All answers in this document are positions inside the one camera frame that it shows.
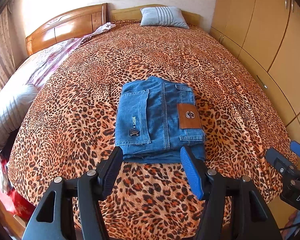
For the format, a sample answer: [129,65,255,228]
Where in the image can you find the blue denim jeans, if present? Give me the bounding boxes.
[115,76,205,164]

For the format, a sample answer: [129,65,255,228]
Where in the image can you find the pink floral bed sheet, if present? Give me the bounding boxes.
[10,22,115,89]

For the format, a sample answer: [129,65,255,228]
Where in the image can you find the grey striped pillow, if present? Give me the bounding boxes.
[140,6,189,29]

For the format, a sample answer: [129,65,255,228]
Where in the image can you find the person's right hand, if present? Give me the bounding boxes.
[281,210,300,239]

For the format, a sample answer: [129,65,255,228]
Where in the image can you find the patterned window curtain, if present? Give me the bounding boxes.
[0,6,16,91]

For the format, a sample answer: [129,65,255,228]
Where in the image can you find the brown wooden headboard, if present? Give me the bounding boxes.
[25,3,109,56]

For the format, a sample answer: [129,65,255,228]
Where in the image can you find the grey folded quilt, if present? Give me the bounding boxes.
[0,84,38,151]

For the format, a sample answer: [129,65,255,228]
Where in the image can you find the light wooden headboard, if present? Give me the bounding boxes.
[109,4,201,27]

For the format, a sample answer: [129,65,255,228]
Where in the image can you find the leopard print bedspread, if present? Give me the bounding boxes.
[7,19,298,240]

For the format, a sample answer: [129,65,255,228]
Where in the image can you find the red bag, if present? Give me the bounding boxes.
[0,160,35,221]

